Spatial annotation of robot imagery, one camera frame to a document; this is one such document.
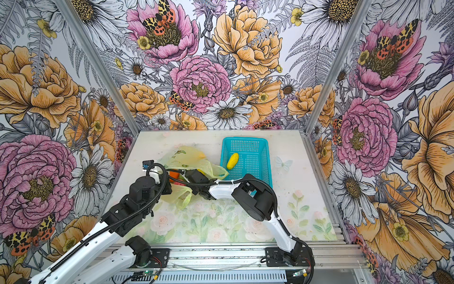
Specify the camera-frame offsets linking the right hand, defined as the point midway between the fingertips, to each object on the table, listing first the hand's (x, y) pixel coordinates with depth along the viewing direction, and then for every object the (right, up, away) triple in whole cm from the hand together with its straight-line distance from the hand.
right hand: (193, 182), depth 96 cm
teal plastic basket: (+34, +13, +12) cm, 38 cm away
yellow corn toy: (+21, +11, +6) cm, 25 cm away
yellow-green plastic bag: (0, +14, -11) cm, 18 cm away
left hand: (-7, +6, -20) cm, 22 cm away
